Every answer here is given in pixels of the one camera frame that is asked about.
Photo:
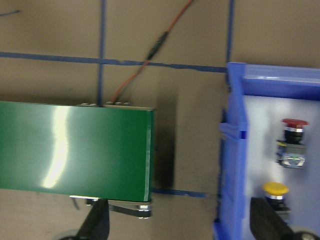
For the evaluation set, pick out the brown paper table cover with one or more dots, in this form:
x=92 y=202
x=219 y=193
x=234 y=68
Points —
x=79 y=51

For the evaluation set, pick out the green conveyor belt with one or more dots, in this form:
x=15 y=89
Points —
x=83 y=151

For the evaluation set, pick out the yellow push button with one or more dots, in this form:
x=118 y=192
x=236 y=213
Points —
x=275 y=195

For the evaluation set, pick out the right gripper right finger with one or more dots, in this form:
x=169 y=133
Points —
x=265 y=223

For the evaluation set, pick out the right blue bin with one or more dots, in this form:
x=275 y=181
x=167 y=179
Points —
x=298 y=83

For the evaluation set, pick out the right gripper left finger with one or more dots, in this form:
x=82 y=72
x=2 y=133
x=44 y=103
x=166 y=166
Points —
x=96 y=225

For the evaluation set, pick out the red push button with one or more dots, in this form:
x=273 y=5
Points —
x=291 y=152

